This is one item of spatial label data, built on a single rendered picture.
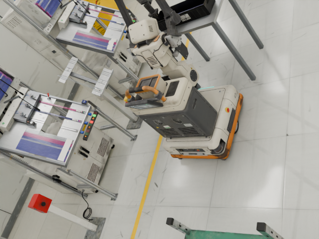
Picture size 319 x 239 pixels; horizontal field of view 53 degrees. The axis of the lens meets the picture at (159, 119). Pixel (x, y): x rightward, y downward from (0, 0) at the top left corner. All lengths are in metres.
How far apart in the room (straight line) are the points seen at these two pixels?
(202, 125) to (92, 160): 1.62
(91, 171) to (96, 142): 0.35
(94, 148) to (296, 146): 2.20
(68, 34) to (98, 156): 1.50
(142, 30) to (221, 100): 0.93
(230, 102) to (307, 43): 0.93
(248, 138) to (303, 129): 0.46
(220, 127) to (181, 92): 0.53
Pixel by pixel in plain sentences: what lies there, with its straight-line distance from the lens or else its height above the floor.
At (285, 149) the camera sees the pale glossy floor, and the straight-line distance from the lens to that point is 2.68.
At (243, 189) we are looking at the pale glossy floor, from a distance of 2.67.
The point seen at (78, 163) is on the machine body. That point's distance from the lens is 3.64.
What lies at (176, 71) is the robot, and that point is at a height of 0.73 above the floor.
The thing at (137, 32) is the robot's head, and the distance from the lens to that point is 2.56.
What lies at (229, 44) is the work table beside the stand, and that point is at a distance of 2.92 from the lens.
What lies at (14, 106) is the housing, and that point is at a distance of 3.53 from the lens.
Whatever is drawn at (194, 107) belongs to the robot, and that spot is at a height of 0.60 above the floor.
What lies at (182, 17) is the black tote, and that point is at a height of 0.86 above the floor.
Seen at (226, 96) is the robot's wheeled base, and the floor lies 0.28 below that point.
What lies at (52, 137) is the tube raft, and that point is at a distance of 3.32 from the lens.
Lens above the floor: 2.19
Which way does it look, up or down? 36 degrees down
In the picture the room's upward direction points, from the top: 49 degrees counter-clockwise
